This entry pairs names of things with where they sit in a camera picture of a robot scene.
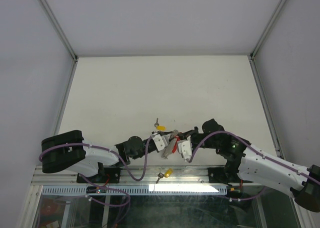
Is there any left aluminium frame post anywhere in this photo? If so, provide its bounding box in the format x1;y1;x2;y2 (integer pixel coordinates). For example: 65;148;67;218
38;0;78;62

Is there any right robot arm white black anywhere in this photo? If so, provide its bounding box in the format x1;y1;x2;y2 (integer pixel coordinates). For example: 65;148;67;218
177;118;320;213

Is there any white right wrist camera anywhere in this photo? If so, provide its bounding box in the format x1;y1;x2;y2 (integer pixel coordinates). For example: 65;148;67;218
177;136;193;163

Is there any yellow tag key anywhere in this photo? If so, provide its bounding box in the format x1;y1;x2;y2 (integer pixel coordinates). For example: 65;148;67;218
154;118;166;131
155;168;173;184

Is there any aluminium mounting rail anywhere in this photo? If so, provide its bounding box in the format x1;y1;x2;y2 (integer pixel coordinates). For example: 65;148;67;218
31;165;240;186

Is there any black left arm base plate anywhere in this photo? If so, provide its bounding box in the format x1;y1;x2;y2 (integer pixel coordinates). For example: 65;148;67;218
87;167;121;184

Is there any right aluminium frame post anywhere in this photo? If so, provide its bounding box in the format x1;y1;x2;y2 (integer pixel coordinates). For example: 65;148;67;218
250;0;289;60

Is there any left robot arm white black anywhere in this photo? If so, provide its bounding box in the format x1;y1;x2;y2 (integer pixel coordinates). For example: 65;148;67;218
39;130;173;183

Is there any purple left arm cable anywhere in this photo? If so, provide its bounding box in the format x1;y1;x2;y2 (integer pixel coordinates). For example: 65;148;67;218
38;135;153;182

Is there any white slotted cable duct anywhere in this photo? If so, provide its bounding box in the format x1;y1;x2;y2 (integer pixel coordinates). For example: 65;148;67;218
42;183;227;196

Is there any aluminium frame post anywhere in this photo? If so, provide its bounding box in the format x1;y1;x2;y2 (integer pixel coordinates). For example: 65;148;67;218
250;0;289;60
38;0;78;62

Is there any metal keyring holder red handle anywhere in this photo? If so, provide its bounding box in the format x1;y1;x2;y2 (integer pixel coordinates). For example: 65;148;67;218
161;130;180;159

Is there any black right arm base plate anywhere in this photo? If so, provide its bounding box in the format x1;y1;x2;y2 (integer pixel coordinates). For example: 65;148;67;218
207;167;241;185

